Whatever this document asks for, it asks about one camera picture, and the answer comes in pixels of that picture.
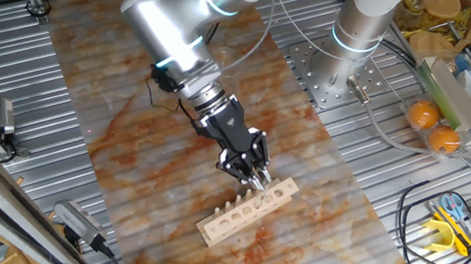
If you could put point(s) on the clear glass test tube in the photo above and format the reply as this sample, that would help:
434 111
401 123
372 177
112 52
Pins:
259 197

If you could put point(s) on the clear plastic fruit container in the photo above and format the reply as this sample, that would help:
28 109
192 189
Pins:
464 138

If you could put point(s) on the glass jar with lid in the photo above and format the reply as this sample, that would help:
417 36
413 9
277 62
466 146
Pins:
413 6

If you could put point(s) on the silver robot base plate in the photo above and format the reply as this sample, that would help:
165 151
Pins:
306 67

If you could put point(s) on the black camera clamp mount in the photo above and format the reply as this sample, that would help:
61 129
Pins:
4 144

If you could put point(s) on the wooden test tube rack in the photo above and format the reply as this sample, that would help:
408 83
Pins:
225 229

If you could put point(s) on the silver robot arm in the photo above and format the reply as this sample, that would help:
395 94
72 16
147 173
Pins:
172 24

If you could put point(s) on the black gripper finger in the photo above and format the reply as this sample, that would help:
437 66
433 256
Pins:
237 167
261 154

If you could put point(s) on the wooden round disc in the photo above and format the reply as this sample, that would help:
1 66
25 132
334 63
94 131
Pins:
431 42
441 4

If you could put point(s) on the orange marble pattern mat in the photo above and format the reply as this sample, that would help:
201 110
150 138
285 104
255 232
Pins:
144 146

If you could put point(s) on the orange fruit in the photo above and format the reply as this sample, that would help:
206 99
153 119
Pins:
423 114
444 139

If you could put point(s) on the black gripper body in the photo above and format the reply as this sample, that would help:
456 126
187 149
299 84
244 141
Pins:
229 126

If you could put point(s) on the yellow curved plastic part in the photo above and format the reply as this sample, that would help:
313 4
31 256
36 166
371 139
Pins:
438 244

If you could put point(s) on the silver frame beam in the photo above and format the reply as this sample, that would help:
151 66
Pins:
17 216

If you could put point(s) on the green clear plastic box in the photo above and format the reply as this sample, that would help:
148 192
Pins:
449 91

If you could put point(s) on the yellow utility knife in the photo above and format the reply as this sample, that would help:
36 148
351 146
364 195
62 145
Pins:
458 238

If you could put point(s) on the grey depth camera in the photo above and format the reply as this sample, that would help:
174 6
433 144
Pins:
77 221
6 115

